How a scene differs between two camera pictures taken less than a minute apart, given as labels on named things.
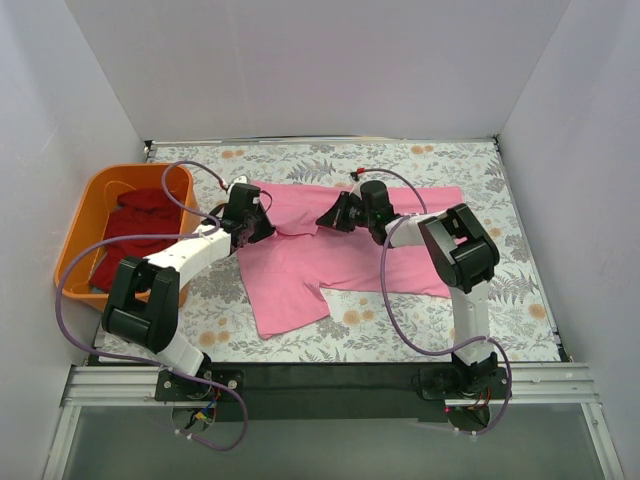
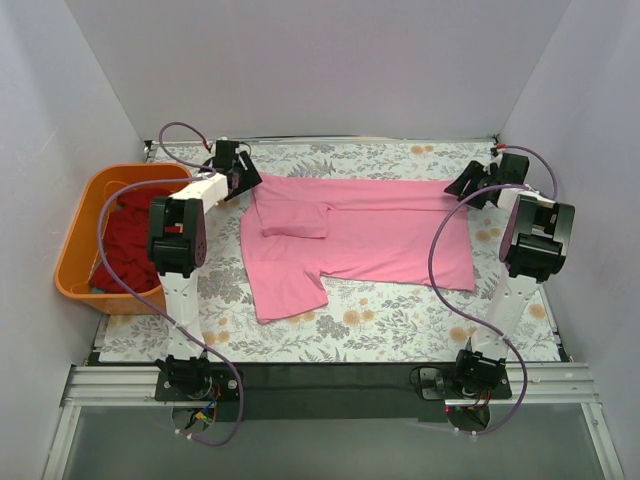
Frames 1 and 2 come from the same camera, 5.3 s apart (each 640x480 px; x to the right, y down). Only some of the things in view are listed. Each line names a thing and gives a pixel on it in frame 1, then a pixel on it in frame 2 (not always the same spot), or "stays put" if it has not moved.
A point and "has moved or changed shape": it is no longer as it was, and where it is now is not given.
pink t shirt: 286,272 has moved or changed shape
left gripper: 256,228 to 244,174
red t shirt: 142,211 stays put
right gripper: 341,213 to 473,181
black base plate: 244,392 stays put
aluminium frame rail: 567,383 stays put
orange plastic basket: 93,212 stays put
